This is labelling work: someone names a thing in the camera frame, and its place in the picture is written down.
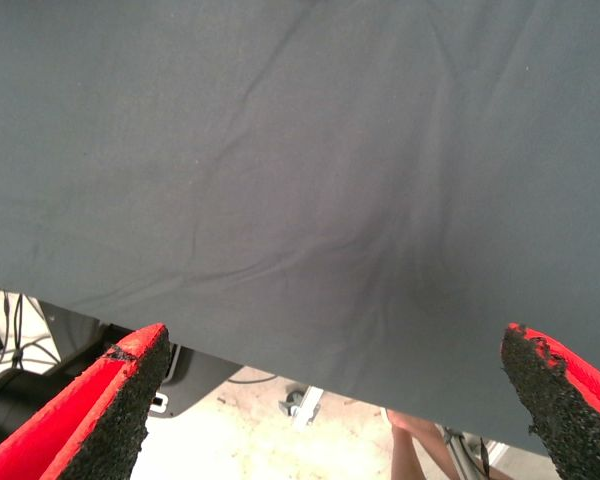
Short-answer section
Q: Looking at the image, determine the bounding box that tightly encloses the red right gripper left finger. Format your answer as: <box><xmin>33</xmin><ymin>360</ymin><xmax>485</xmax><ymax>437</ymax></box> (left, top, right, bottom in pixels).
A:
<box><xmin>0</xmin><ymin>322</ymin><xmax>173</xmax><ymax>480</ymax></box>

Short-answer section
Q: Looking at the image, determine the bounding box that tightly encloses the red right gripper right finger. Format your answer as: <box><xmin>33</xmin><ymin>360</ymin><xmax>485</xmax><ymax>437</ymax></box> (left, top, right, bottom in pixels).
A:
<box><xmin>500</xmin><ymin>322</ymin><xmax>600</xmax><ymax>480</ymax></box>

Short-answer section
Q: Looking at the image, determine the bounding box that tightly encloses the grey metal tube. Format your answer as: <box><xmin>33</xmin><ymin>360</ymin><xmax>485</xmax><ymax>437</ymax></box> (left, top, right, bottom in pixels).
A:
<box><xmin>442</xmin><ymin>427</ymin><xmax>486</xmax><ymax>480</ymax></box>

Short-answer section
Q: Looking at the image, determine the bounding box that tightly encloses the person bare leg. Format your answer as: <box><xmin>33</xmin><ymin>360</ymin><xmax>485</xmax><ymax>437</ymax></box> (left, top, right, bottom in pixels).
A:
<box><xmin>387</xmin><ymin>408</ymin><xmax>464</xmax><ymax>480</ymax></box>

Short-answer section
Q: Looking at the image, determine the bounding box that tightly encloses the grey caster wheel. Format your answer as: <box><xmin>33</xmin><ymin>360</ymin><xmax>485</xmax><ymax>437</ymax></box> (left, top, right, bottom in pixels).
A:
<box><xmin>278</xmin><ymin>389</ymin><xmax>306</xmax><ymax>417</ymax></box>

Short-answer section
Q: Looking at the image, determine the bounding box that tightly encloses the aluminium profile leg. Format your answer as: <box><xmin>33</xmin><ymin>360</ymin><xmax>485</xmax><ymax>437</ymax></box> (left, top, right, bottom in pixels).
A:
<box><xmin>292</xmin><ymin>385</ymin><xmax>325</xmax><ymax>431</ymax></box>

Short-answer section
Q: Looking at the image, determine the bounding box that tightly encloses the dark grey table cloth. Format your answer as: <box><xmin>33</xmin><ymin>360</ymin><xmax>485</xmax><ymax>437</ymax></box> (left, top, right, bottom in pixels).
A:
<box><xmin>0</xmin><ymin>0</ymin><xmax>600</xmax><ymax>455</ymax></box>

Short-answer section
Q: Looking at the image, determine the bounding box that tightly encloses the thin black cable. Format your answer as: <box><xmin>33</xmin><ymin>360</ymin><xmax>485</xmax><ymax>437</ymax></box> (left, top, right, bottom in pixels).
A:
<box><xmin>0</xmin><ymin>290</ymin><xmax>12</xmax><ymax>351</ymax></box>
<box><xmin>12</xmin><ymin>294</ymin><xmax>29</xmax><ymax>371</ymax></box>

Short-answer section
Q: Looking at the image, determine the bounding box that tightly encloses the grey floor cable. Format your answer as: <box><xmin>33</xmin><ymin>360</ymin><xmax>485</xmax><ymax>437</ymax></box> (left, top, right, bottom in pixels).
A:
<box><xmin>227</xmin><ymin>372</ymin><xmax>276</xmax><ymax>386</ymax></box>

